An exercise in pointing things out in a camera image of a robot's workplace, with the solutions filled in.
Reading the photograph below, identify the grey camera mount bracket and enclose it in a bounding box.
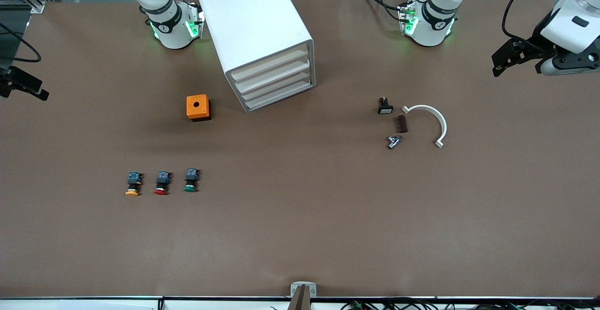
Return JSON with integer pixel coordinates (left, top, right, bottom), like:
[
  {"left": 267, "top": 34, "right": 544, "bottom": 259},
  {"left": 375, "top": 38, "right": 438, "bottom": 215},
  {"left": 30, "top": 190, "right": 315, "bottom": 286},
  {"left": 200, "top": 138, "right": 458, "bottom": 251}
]
[{"left": 288, "top": 282, "right": 317, "bottom": 310}]

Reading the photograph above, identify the brown table cover sheet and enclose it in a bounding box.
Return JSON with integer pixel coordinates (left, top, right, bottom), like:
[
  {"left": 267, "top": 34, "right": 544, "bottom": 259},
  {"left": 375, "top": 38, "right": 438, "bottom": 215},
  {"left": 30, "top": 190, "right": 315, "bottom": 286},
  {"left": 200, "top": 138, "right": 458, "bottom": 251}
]
[{"left": 0, "top": 0, "right": 600, "bottom": 299}]

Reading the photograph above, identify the white curved plastic bracket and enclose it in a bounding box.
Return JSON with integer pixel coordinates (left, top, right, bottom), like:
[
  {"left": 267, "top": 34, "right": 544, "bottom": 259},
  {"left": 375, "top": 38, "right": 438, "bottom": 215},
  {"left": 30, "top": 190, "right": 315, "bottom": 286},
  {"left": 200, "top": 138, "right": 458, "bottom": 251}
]
[{"left": 402, "top": 105, "right": 448, "bottom": 149}]

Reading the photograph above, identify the yellow push button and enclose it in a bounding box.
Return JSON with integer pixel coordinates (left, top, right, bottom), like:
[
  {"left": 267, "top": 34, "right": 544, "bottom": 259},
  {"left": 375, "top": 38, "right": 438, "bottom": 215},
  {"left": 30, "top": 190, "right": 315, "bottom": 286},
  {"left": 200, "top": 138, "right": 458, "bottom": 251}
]
[{"left": 125, "top": 172, "right": 143, "bottom": 197}]

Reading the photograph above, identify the white drawer cabinet housing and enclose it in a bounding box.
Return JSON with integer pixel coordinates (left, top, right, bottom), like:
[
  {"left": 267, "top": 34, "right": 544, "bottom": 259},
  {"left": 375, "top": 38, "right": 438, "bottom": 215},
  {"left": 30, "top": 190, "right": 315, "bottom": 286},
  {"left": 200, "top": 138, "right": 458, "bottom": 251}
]
[{"left": 196, "top": 0, "right": 317, "bottom": 113}]

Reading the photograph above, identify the orange box with hole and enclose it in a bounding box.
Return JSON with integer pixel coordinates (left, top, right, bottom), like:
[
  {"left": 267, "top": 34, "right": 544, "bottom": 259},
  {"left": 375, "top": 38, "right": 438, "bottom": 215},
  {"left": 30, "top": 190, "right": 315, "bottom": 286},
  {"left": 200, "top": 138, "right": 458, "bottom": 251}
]
[{"left": 186, "top": 94, "right": 212, "bottom": 122}]

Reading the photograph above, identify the red push button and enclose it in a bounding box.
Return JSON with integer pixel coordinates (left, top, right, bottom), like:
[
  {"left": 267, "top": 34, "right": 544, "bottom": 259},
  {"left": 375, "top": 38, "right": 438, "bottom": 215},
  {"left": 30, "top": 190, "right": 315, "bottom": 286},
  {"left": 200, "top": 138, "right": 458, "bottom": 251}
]
[{"left": 154, "top": 171, "right": 172, "bottom": 196}]

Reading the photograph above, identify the black arm base cable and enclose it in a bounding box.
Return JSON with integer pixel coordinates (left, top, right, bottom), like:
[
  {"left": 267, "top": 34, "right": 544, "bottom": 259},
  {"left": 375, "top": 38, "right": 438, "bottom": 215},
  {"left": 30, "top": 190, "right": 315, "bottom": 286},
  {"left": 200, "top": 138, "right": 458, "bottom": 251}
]
[{"left": 361, "top": 0, "right": 405, "bottom": 22}]

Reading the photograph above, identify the green push button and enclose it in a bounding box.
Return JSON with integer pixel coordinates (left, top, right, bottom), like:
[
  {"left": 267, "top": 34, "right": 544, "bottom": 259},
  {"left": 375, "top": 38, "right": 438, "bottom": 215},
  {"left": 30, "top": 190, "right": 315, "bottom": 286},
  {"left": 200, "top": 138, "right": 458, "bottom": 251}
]
[{"left": 184, "top": 168, "right": 200, "bottom": 193}]

